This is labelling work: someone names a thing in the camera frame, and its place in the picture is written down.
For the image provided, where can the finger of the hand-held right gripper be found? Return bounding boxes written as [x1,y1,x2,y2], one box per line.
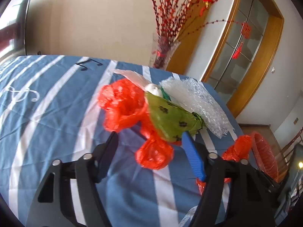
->
[254,167,281,210]

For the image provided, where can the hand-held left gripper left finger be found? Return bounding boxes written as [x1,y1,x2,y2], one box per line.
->
[25,131,119,227]

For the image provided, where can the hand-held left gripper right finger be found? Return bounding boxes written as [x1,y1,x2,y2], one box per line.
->
[182,131,276,227]

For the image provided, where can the bin with red liner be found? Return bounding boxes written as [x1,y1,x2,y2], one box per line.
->
[251,131,280,182]

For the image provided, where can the green paw print bag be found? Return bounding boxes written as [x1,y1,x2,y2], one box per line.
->
[144,91,206,143]

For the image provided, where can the clear plastic wrapper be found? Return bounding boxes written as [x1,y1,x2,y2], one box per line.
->
[113,69,152,91]

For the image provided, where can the wooden chair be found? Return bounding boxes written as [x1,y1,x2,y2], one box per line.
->
[280,128,303,168]

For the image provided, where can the small knotted red plastic bag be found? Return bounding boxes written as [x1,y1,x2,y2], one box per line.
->
[135,138,174,170]

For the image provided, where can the large red plastic bag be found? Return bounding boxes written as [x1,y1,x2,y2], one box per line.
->
[98,79,157,140]

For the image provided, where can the clear bubble wrap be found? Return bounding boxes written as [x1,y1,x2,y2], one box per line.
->
[159,77,235,139]

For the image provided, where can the teal plastic piece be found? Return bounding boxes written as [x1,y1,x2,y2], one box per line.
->
[160,87,173,101]

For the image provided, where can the blue white striped tablecloth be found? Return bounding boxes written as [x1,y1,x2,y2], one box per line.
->
[0,54,258,227]

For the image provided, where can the white tissue ball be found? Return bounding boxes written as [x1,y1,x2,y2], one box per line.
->
[145,83,164,98]

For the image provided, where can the glass panel door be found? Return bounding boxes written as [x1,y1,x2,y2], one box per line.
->
[208,0,270,102]

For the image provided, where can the clear glass vase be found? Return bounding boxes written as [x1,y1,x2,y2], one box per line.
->
[149,33,181,70]

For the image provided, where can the red hanging tassel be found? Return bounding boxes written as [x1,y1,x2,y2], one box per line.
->
[232,42,244,59]

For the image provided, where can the red paper cut ornament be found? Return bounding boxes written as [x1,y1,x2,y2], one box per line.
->
[241,22,252,39]

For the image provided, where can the red berry branches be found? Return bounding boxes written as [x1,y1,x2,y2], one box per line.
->
[143,0,244,43]

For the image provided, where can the black television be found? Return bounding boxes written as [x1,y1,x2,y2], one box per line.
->
[0,0,32,58]

